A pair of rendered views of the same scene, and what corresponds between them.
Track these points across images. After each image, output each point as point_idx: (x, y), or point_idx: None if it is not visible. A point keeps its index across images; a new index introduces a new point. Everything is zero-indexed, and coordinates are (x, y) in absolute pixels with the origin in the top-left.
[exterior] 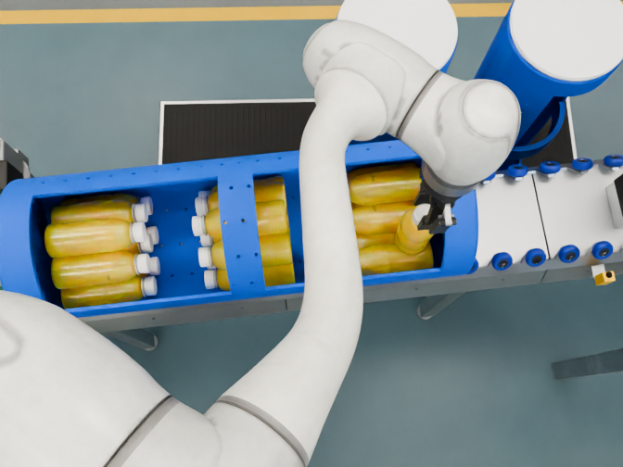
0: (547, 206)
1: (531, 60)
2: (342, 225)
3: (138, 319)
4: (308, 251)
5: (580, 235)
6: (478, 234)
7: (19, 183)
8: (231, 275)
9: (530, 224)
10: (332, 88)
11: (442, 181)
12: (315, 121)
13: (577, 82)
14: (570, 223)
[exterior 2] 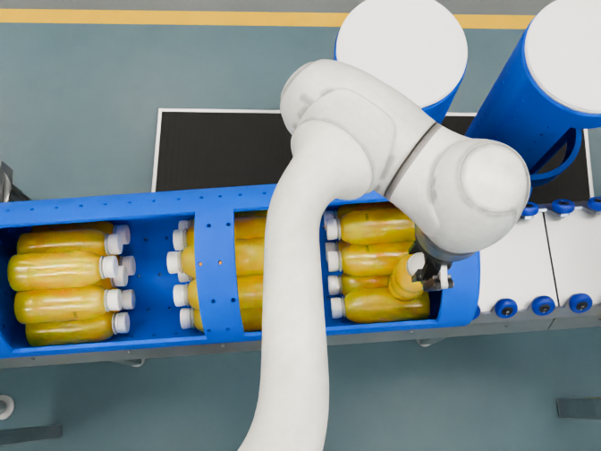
0: (558, 248)
1: (547, 89)
2: (308, 318)
3: (112, 352)
4: (266, 348)
5: (594, 282)
6: (481, 276)
7: None
8: (205, 321)
9: (539, 268)
10: (309, 142)
11: (436, 246)
12: (286, 182)
13: (596, 114)
14: (583, 268)
